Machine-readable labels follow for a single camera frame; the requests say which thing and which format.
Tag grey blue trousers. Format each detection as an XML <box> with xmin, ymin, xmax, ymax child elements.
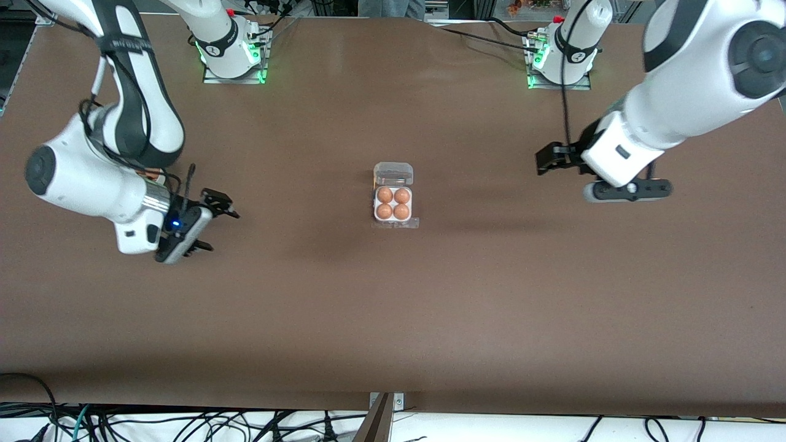
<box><xmin>359</xmin><ymin>0</ymin><xmax>426</xmax><ymax>19</ymax></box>

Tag teal cable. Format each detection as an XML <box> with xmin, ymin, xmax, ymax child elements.
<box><xmin>72</xmin><ymin>403</ymin><xmax>94</xmax><ymax>442</ymax></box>

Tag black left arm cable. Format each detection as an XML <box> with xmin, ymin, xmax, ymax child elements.
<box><xmin>559</xmin><ymin>0</ymin><xmax>597</xmax><ymax>151</ymax></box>

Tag clear plastic egg box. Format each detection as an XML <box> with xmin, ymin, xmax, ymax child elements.
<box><xmin>372</xmin><ymin>161</ymin><xmax>414</xmax><ymax>224</ymax></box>

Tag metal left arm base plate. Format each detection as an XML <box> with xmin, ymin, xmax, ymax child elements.
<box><xmin>526</xmin><ymin>31</ymin><xmax>592</xmax><ymax>91</ymax></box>

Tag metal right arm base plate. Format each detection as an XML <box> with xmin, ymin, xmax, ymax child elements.
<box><xmin>203</xmin><ymin>25</ymin><xmax>270</xmax><ymax>85</ymax></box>

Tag silver aluminium frame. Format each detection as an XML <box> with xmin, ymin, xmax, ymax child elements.
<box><xmin>425</xmin><ymin>0</ymin><xmax>499</xmax><ymax>26</ymax></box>

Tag silver metal bracket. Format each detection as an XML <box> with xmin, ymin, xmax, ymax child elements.
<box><xmin>368</xmin><ymin>392</ymin><xmax>405</xmax><ymax>411</ymax></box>

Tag dark camera stand bar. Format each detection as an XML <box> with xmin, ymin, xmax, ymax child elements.
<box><xmin>352</xmin><ymin>393</ymin><xmax>394</xmax><ymax>442</ymax></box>

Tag clear adhesive tape strip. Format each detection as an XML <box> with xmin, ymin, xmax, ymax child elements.
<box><xmin>371</xmin><ymin>216</ymin><xmax>421</xmax><ymax>230</ymax></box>

